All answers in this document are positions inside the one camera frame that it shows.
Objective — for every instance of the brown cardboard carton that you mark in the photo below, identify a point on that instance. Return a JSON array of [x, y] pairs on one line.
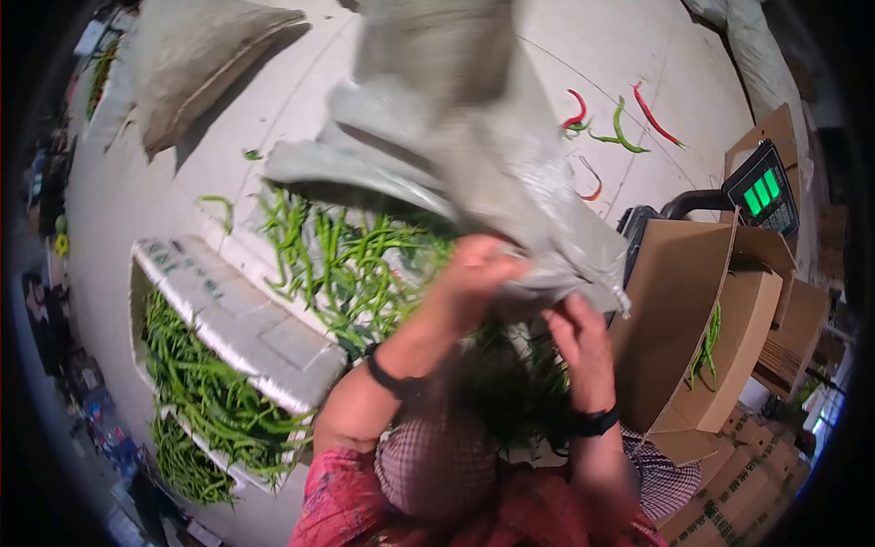
[[776, 130]]

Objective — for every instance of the grey woven sack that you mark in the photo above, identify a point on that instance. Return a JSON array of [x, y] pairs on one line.
[[478, 137]]

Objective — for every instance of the person's right hand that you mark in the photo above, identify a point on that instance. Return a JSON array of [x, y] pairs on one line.
[[591, 362]]

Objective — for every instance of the pile of loose green chilies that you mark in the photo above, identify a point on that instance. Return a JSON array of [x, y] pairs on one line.
[[342, 260]]

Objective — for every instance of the long straight red chili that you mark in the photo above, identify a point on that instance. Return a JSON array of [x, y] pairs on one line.
[[649, 116]]

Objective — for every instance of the stack of printed cartons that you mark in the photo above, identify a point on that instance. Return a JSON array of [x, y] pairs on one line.
[[724, 499]]

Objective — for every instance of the person's right fingers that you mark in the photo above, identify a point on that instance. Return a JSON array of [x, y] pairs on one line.
[[571, 318]]

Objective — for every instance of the row of white sacks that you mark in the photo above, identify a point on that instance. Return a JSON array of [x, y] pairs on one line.
[[759, 61]]

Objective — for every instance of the flat brown cardboard sheets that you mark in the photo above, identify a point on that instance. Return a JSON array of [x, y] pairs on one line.
[[800, 328]]

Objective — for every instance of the heap of boxed green chilies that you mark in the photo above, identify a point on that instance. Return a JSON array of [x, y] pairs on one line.
[[198, 383]]

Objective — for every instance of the person's left hand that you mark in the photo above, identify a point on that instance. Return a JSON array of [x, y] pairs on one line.
[[451, 301]]

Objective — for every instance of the thin orange chili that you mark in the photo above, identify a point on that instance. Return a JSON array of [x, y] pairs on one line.
[[598, 181]]

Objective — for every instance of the bent green chili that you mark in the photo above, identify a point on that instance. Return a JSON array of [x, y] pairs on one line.
[[225, 205]]

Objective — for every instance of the person's left fingers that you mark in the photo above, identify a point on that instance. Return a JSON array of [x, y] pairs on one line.
[[502, 266]]

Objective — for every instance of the white foam box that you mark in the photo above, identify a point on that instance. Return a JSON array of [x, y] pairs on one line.
[[236, 472], [117, 102]]

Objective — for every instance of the curved red chili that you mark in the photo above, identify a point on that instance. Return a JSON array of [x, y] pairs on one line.
[[582, 109]]

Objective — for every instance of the person's body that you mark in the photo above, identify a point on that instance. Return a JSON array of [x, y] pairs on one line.
[[342, 506]]

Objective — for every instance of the filled grey sack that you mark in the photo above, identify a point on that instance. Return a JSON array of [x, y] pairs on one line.
[[198, 61]]

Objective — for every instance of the white foam lid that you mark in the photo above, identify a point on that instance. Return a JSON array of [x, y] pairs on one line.
[[239, 321]]

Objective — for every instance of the black weighing scale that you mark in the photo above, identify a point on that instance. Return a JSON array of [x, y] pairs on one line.
[[759, 184]]

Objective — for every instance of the open brown cardboard box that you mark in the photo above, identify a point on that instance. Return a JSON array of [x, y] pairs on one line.
[[670, 308]]

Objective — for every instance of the small green chili piece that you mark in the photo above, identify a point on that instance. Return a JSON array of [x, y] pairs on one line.
[[251, 155]]

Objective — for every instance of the black wrist band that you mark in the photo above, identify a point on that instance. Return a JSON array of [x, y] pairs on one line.
[[595, 422], [391, 377]]

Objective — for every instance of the long green chili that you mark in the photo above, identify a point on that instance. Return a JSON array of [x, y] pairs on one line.
[[617, 126]]

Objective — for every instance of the bunch of chilies in carton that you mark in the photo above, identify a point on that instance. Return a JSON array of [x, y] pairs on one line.
[[707, 349]]

